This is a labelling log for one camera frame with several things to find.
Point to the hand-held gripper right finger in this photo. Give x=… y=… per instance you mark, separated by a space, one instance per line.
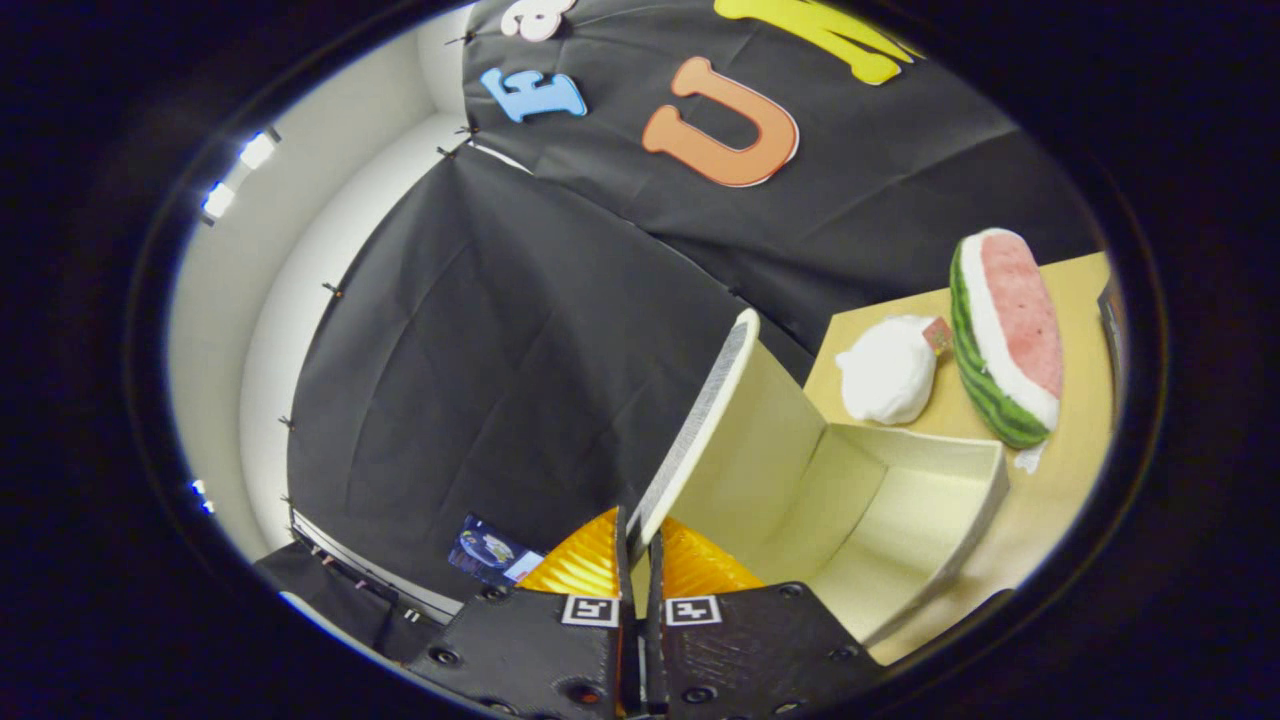
x=750 y=650

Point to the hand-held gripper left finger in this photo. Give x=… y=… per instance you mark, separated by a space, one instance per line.
x=540 y=650

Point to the grey fabric storage box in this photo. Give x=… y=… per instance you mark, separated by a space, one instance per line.
x=880 y=510

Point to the blue printed packet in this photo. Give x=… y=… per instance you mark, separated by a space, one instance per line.
x=490 y=550

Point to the white plush toy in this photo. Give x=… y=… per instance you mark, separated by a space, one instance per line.
x=885 y=375

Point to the watermelon slice plush toy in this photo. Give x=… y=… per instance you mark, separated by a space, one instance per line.
x=1010 y=320

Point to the white ceiling light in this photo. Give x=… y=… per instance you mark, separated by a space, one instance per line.
x=257 y=150
x=218 y=202

